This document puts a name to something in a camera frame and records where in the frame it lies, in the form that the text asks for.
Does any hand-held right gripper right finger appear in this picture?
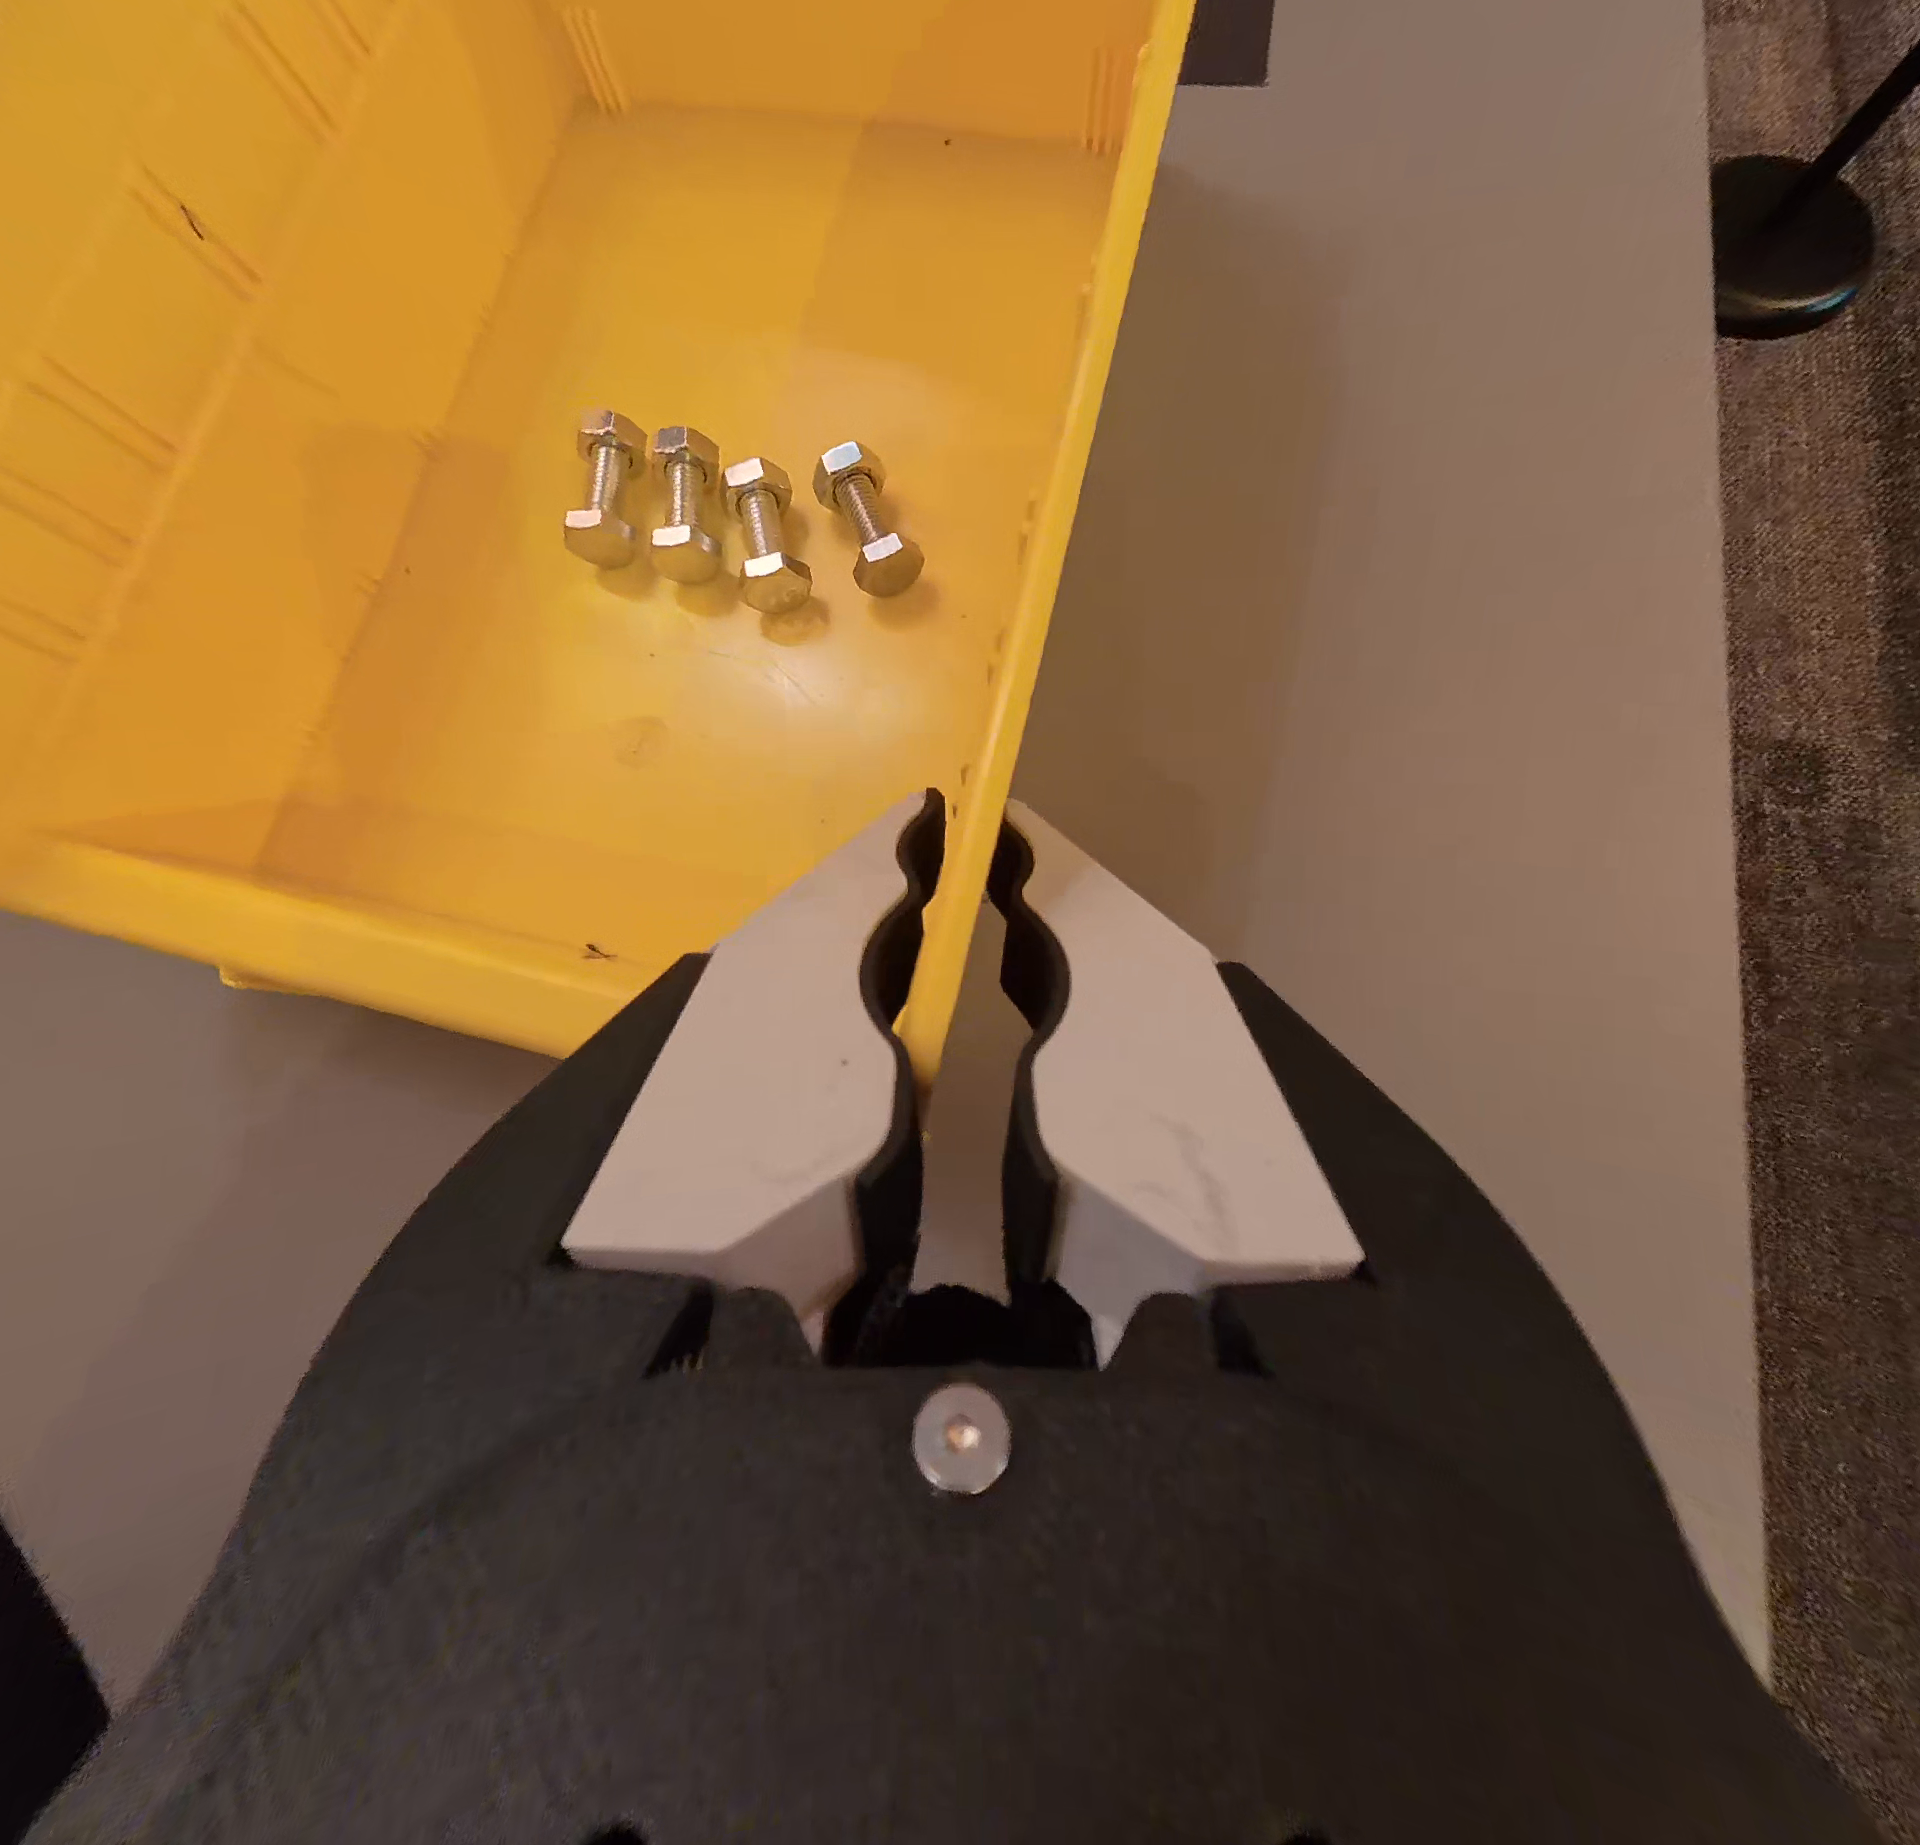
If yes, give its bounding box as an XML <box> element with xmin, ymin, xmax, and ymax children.
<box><xmin>981</xmin><ymin>799</ymin><xmax>1366</xmax><ymax>1366</ymax></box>

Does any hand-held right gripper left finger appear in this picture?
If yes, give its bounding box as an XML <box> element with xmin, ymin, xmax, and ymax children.
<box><xmin>563</xmin><ymin>786</ymin><xmax>951</xmax><ymax>1360</ymax></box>

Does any yellow plastic bin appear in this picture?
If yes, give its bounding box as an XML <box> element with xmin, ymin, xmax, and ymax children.
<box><xmin>0</xmin><ymin>0</ymin><xmax>1218</xmax><ymax>1089</ymax></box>

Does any steel hex bolt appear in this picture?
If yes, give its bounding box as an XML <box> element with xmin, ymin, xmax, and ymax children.
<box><xmin>563</xmin><ymin>457</ymin><xmax>645</xmax><ymax>573</ymax></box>
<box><xmin>738</xmin><ymin>511</ymin><xmax>816</xmax><ymax>617</ymax></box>
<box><xmin>646</xmin><ymin>471</ymin><xmax>725</xmax><ymax>585</ymax></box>
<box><xmin>841</xmin><ymin>496</ymin><xmax>927</xmax><ymax>598</ymax></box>

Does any thin black pole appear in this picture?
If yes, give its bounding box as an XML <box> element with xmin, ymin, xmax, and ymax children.
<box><xmin>1710</xmin><ymin>46</ymin><xmax>1920</xmax><ymax>345</ymax></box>

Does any black tape strip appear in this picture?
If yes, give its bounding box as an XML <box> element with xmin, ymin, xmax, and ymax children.
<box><xmin>1185</xmin><ymin>0</ymin><xmax>1278</xmax><ymax>84</ymax></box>

